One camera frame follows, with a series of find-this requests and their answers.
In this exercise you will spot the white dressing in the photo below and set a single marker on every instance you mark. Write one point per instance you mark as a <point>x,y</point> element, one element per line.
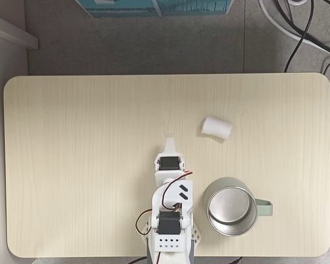
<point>216,128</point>

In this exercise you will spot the white board ledge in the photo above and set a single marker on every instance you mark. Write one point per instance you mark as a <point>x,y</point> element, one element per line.
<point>8,28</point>

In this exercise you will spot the pale green steel mug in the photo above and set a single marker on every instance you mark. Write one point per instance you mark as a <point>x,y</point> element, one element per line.
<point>228,206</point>

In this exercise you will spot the teal printed box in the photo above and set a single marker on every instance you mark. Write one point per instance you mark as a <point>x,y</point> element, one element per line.
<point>118,6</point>
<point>195,6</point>

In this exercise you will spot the white round floor object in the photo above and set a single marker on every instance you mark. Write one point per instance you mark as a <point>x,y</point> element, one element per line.
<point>297,1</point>

